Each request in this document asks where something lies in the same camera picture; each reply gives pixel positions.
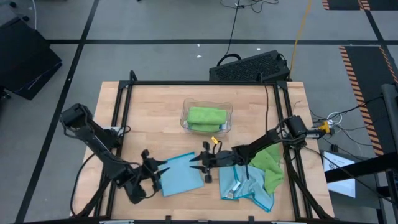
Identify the black perforated computer case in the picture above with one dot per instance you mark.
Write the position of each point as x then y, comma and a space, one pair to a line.
248, 67

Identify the green microfiber towel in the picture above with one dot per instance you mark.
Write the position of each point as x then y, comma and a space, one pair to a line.
273, 174
206, 115
202, 128

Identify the grey metal post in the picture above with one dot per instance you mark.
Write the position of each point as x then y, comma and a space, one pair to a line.
390, 109

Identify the white towel hang tag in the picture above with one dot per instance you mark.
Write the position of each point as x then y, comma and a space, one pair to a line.
230, 195

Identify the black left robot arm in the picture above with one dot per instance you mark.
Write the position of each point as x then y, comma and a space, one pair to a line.
99, 146

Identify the white printed sheet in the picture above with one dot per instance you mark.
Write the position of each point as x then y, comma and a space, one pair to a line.
342, 188

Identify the black metal stand beam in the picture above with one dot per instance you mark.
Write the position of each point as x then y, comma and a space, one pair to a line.
373, 165

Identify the large black equipment case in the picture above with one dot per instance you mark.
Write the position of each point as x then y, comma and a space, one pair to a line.
25, 59

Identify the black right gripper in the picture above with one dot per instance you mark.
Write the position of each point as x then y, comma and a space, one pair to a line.
224, 158

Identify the yellow plug connector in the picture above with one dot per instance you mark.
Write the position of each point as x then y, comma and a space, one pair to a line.
324, 127

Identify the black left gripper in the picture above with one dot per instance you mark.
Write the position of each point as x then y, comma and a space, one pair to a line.
146, 174

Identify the clear plastic bin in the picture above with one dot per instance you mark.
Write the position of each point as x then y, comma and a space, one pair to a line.
185, 121

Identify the black orange-striped floor mat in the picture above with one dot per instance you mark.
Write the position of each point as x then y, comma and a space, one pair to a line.
342, 3
367, 77

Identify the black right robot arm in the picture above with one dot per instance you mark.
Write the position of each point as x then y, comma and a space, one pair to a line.
267, 141

